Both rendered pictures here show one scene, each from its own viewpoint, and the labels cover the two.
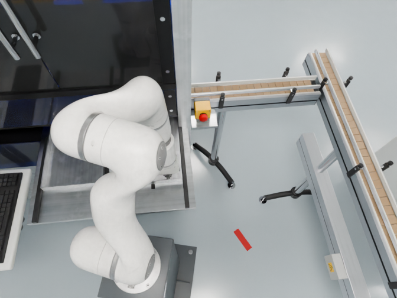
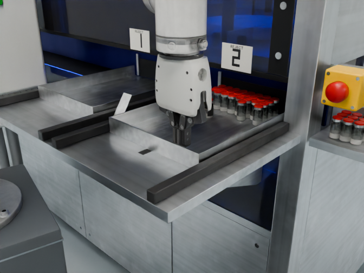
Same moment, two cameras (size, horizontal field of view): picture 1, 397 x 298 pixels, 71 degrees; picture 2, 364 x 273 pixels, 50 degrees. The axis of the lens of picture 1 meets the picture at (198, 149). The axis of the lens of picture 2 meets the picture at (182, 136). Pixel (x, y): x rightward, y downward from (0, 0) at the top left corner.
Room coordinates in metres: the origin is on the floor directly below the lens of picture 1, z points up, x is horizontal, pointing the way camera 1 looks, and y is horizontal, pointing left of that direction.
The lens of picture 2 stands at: (0.06, -0.40, 1.21)
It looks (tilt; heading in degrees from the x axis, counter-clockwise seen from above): 23 degrees down; 53
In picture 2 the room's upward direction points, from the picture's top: straight up
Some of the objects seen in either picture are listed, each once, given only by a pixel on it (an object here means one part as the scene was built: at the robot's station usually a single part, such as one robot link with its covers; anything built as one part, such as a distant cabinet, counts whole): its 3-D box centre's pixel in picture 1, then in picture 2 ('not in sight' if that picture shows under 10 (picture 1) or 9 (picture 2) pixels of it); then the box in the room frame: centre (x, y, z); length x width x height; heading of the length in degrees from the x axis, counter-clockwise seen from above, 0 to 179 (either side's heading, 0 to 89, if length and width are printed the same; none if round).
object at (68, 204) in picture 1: (115, 164); (137, 118); (0.51, 0.38, 0.87); 0.70 x 0.48 x 0.02; 99
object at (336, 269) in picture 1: (335, 266); not in sight; (0.17, -0.75, 0.50); 0.12 x 0.05 x 0.09; 9
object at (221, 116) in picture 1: (217, 137); not in sight; (0.93, -0.12, 0.46); 0.09 x 0.09 x 0.77; 9
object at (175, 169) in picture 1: (166, 164); (181, 79); (0.46, 0.13, 1.03); 0.10 x 0.07 x 0.11; 99
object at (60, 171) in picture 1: (76, 151); (117, 88); (0.55, 0.56, 0.90); 0.34 x 0.26 x 0.04; 9
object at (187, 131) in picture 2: not in sight; (188, 132); (0.46, 0.11, 0.94); 0.03 x 0.03 x 0.07; 9
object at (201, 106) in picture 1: (202, 109); (347, 86); (0.77, -0.01, 0.99); 0.08 x 0.07 x 0.07; 9
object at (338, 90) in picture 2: (203, 116); (337, 91); (0.72, -0.01, 0.99); 0.04 x 0.04 x 0.04; 9
